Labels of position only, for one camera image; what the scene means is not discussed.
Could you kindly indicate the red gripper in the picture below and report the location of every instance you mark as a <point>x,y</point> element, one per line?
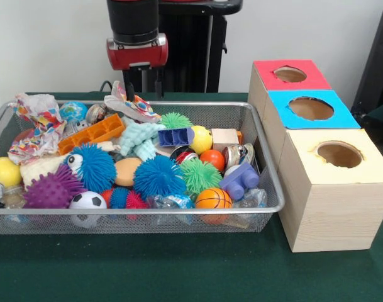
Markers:
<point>137,58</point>

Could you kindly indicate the colourful spotted paper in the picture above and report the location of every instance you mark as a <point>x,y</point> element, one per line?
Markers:
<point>141,107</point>
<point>37,132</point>

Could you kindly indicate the wooden box with three holes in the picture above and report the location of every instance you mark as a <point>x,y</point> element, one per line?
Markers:
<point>336,214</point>

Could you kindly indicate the long orange building block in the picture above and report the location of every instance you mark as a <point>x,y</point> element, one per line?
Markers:
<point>90,133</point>

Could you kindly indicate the blue puffer ball with eye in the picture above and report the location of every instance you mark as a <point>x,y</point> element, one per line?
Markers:
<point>93,170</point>

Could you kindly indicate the green puffer ball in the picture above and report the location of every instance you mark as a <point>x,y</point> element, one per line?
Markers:
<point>200,176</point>

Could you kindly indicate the black and white soccer ball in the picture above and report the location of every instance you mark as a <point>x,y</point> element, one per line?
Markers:
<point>88,201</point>

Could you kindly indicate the orange basketball toy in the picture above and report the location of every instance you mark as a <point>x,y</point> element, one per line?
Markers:
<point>214,198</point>

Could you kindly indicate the lavender building block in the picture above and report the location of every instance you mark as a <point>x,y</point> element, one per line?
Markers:
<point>241,182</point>

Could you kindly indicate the purple spiky ball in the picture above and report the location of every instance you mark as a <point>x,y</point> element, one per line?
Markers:
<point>49,190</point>

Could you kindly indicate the black upright panel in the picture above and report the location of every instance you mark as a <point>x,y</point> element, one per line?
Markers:
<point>376,78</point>

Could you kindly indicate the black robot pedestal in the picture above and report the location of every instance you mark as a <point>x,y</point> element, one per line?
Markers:
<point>191,47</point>

